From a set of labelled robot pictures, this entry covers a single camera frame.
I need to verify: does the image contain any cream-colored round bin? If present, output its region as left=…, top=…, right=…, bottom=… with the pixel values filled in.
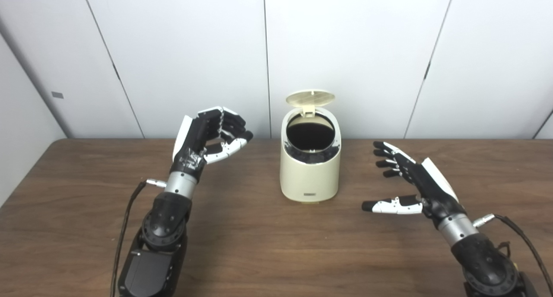
left=280, top=107, right=342, bottom=203

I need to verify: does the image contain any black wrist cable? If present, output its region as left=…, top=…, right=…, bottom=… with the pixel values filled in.
left=472, top=214, right=553, bottom=295
left=110, top=179, right=167, bottom=297

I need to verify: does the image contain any cream round bin lid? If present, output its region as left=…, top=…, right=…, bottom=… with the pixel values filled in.
left=286, top=89, right=336, bottom=117

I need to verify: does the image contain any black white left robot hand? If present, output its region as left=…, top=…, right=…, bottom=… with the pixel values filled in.
left=170, top=106, right=254, bottom=183

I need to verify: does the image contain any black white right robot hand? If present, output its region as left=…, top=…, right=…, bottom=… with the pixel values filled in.
left=362, top=141, right=468, bottom=230

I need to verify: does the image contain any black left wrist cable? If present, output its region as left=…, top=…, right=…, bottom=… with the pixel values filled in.
left=110, top=179, right=167, bottom=297

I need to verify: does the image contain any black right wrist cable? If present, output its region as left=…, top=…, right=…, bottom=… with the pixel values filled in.
left=472, top=214, right=553, bottom=295

